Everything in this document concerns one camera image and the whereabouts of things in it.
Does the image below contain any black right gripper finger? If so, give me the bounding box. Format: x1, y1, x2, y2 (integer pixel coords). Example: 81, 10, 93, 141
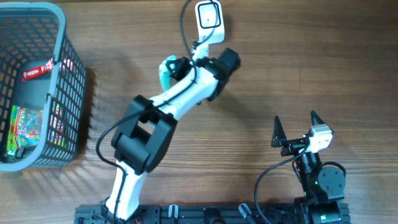
271, 116, 287, 147
310, 110, 325, 126

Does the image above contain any teal tissue packet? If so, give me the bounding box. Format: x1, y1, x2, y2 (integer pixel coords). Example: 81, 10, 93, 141
159, 55, 177, 91

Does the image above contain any red Nescafe stick sachet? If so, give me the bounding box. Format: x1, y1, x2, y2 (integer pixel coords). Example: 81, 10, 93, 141
21, 58, 74, 83

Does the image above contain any green Haribo gummy bag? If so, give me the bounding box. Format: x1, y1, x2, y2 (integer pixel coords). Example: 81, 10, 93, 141
7, 105, 43, 151

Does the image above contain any small red carton box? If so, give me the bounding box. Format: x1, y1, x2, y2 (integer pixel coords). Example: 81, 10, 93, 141
47, 102, 67, 148

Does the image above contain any dark green gum pack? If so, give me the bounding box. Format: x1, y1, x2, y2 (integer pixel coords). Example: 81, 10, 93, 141
5, 149, 25, 159

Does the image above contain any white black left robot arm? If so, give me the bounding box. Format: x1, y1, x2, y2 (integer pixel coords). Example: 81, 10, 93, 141
101, 44, 241, 223

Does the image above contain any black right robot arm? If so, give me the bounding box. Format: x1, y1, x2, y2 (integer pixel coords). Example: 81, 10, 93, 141
271, 111, 346, 223

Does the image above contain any white barcode scanner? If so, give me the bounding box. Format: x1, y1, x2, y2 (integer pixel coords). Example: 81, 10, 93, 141
195, 1, 225, 45

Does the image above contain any grey plastic shopping basket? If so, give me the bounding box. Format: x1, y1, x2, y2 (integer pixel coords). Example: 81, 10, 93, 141
1, 2, 87, 172

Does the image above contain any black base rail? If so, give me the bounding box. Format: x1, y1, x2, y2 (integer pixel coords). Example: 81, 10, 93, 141
74, 203, 351, 224

